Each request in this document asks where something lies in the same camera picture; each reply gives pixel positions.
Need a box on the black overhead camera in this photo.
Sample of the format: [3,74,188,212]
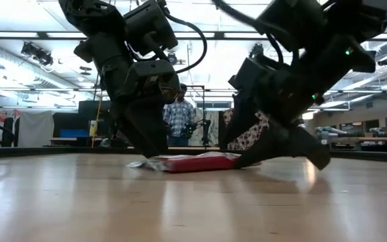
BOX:
[249,42,265,58]

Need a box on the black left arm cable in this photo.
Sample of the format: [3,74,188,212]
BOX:
[159,9,208,75]

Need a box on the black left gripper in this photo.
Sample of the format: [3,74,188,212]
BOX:
[74,32,181,159]

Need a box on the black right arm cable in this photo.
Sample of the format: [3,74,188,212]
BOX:
[212,0,285,65]

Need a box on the leaf pattern panel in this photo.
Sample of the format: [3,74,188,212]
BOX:
[195,109,220,146]

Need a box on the white sheet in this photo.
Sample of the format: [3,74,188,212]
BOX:
[17,110,55,148]

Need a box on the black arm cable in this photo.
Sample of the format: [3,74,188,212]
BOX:
[159,9,208,75]
[212,0,285,65]

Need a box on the person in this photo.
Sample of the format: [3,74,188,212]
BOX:
[162,83,198,147]

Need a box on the red popcorn bag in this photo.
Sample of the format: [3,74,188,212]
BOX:
[126,151,261,174]

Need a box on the brown patterned cloth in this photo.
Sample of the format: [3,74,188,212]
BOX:
[223,109,270,151]

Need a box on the blue box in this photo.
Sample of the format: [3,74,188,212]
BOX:
[58,128,89,138]

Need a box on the black metal stand frame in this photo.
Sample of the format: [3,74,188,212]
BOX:
[179,83,206,147]

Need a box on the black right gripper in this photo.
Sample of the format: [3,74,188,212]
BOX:
[220,55,331,171]

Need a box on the wooden table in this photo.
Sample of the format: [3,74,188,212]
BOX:
[327,136,387,144]

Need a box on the black overhead frame bar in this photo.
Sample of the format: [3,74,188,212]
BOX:
[0,31,387,40]

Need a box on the black ceiling camera cluster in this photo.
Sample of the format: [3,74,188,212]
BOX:
[21,42,54,67]

